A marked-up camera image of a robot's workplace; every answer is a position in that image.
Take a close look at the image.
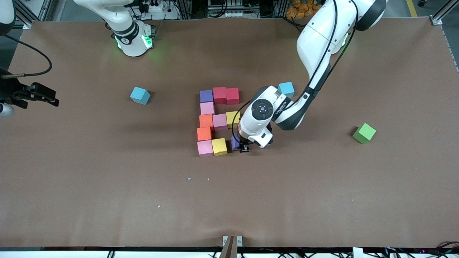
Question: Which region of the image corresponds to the green foam cube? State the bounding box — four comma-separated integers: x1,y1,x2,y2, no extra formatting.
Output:
352,123,377,144

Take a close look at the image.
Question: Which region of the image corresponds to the white power strip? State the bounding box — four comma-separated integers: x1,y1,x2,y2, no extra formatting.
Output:
138,0,180,20

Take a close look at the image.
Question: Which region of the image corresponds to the red foam cube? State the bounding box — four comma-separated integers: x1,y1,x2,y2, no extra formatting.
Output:
226,87,240,105
213,87,227,105

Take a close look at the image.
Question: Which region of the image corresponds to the metal table clamp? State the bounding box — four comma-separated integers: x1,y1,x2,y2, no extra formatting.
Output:
222,235,243,258

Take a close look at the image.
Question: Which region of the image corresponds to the light blue foam cube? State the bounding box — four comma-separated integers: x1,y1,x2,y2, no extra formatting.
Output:
278,82,295,98
129,86,151,105

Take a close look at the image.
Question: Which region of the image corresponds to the white electronics box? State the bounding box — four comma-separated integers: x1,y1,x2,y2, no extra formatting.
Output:
207,0,245,18

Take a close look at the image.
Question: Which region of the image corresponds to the brown table cover sheet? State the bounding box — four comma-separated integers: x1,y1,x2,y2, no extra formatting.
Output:
0,16,459,248

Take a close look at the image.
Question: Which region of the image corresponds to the yellow foam cube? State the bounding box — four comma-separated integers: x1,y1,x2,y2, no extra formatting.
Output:
211,138,228,157
226,111,241,129

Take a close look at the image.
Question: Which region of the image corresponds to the aluminium frame strut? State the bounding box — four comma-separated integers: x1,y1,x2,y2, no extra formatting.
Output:
14,0,54,30
430,0,459,26

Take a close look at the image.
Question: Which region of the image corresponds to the black cable bundle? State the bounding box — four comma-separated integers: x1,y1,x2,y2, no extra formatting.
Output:
373,241,459,258

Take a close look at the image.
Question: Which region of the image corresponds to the bag of orange fruits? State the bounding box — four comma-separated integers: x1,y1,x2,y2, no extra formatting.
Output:
286,0,325,19

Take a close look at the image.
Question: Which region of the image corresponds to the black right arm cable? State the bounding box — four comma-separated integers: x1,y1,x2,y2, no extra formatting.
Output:
0,34,53,80

